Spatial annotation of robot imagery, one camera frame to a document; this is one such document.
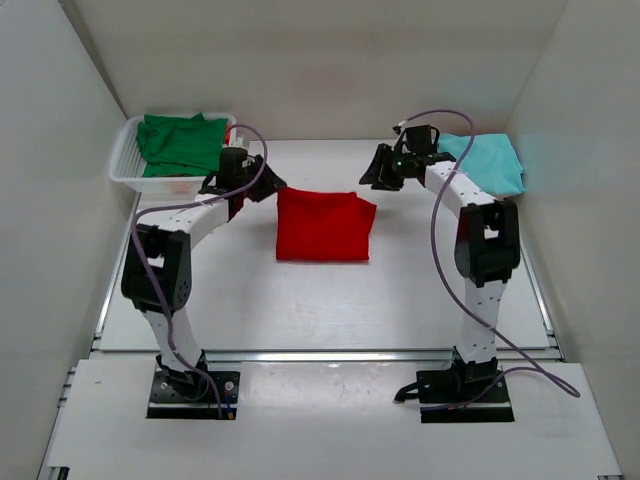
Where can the aluminium table rail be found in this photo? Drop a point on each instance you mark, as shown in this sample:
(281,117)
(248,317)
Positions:
(549,354)

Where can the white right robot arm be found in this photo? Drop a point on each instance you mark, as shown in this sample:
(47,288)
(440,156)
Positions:
(487,243)

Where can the folded teal t shirt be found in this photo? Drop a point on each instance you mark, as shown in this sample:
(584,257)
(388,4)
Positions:
(493,165)

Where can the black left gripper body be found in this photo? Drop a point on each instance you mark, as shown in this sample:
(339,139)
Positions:
(260,179)

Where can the green t shirt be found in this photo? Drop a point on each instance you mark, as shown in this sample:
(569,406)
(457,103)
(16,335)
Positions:
(180,146)

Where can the white plastic basket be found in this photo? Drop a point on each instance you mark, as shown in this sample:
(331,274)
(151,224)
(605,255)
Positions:
(127,165)

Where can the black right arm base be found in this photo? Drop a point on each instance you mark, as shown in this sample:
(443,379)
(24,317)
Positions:
(463,392)

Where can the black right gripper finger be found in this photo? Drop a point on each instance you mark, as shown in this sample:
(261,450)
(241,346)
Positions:
(385,179)
(373,171)

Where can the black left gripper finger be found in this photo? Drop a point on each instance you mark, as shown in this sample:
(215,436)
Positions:
(262,189)
(267,172)

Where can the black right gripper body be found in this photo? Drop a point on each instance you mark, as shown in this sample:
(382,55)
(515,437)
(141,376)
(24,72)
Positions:
(388,166)

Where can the red t shirt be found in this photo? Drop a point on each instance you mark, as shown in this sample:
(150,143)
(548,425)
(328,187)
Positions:
(321,227)

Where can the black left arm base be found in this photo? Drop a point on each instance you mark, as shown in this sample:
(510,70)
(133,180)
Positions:
(177,395)

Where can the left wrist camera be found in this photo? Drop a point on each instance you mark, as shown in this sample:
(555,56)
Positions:
(240,142)

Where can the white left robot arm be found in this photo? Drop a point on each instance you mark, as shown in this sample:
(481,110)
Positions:
(157,275)

